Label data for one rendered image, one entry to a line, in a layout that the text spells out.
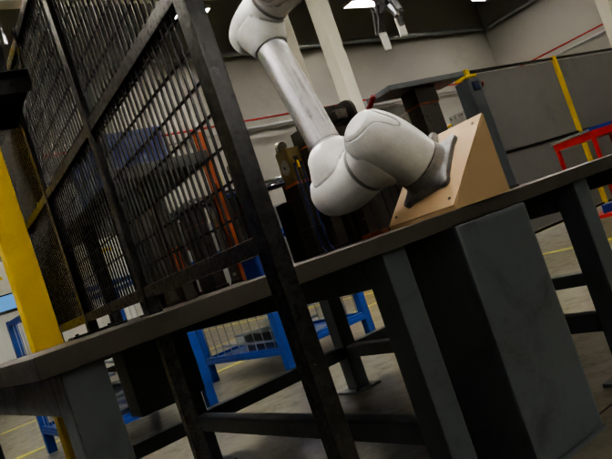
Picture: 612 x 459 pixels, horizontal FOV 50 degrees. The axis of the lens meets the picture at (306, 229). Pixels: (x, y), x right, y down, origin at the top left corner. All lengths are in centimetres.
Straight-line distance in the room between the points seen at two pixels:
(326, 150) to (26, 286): 120
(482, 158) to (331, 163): 42
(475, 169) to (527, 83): 624
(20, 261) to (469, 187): 158
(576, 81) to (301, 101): 701
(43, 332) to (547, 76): 689
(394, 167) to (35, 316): 139
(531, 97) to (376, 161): 625
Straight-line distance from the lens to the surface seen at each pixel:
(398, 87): 232
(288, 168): 220
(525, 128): 769
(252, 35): 213
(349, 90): 692
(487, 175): 183
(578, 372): 198
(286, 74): 206
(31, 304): 253
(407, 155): 179
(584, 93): 889
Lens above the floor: 71
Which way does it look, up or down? 2 degrees up
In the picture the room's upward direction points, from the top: 19 degrees counter-clockwise
